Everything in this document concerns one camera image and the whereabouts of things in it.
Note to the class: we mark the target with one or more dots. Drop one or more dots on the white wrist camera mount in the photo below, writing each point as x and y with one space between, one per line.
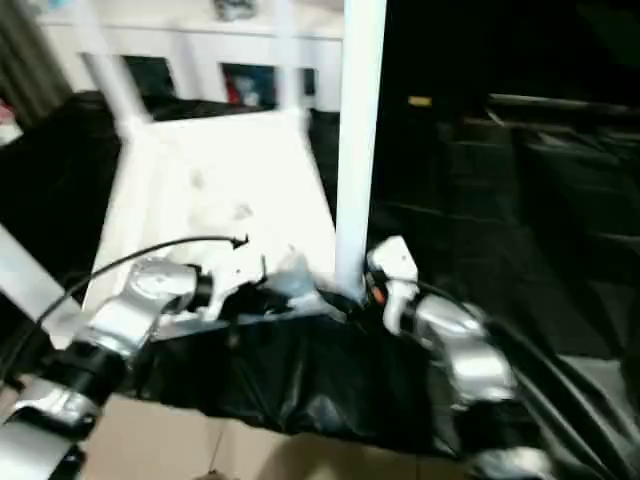
395 255
225 285

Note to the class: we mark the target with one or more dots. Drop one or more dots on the white glass-door cabinet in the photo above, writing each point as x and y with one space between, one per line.
200 45

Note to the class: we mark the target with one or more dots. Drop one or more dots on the white plastic table top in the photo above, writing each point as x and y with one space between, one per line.
210 165

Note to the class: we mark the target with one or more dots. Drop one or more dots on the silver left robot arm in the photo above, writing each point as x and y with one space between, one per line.
125 310

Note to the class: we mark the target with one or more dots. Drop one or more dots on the dark bundled object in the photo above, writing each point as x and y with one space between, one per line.
235 9

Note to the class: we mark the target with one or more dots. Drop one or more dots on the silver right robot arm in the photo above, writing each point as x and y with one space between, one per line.
475 355

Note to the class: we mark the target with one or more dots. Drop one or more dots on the black mat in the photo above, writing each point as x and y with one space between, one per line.
325 380

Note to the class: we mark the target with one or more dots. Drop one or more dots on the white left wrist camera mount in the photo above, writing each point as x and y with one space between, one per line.
225 285

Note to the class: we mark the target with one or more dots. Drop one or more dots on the small yellow label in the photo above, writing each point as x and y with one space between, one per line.
420 101

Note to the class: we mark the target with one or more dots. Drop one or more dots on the grey curtain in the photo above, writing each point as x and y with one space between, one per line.
30 60

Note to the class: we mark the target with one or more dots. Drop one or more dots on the red bottle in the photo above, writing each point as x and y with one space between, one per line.
233 92

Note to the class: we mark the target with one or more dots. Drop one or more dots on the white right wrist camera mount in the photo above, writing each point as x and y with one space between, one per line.
395 255

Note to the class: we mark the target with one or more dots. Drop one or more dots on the black metal bar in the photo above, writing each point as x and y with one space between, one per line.
560 102

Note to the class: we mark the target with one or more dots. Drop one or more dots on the white cylinder stand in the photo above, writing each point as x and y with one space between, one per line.
9 134

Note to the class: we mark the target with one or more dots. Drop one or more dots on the white plastic table leg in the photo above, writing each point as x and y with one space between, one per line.
112 75
289 75
30 280
357 150

